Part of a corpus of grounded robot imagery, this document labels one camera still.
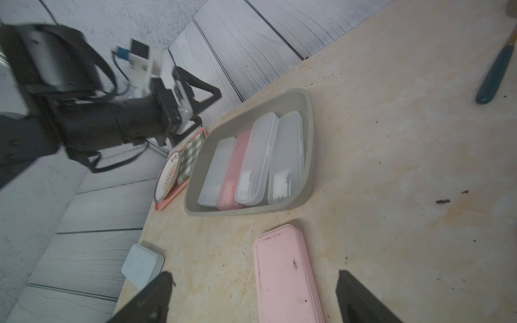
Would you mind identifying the clear frosted pencil case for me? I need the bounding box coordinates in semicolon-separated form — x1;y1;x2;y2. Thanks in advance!
197;137;236;207

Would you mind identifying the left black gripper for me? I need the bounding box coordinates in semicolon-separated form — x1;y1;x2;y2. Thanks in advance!
151;67;222;148

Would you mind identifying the green checked cloth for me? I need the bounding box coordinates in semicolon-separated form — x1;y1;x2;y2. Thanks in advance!
176;130;206;186

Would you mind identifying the opaque pink pencil case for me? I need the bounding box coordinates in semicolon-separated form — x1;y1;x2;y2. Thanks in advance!
253;224;325;322

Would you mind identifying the round orange patterned plate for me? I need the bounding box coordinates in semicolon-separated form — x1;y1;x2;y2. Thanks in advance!
153;150;182;203

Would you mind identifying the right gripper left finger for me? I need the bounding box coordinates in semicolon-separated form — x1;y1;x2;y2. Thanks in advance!
108;271;175;323

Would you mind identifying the pink plastic tray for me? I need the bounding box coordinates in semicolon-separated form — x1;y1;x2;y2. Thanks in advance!
154;128;207;211

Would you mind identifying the clear pencil case with label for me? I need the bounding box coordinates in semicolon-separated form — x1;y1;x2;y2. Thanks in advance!
234;113;280;206

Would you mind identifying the grey plastic storage box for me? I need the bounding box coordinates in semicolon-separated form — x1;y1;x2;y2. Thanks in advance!
184;89;316;217

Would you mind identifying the translucent pink pencil case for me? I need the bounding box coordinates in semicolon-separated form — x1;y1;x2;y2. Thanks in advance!
216;130;251;211

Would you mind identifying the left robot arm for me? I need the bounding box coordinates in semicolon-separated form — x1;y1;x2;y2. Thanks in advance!
1;24;222;186

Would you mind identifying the gold spoon teal handle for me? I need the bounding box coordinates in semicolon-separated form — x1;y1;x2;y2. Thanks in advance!
475;27;516;105

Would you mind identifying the light blue pencil case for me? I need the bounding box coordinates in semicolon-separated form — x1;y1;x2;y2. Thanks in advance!
121;244;164;291

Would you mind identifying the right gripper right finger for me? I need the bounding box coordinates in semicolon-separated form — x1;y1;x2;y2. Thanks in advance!
335;270;402;323

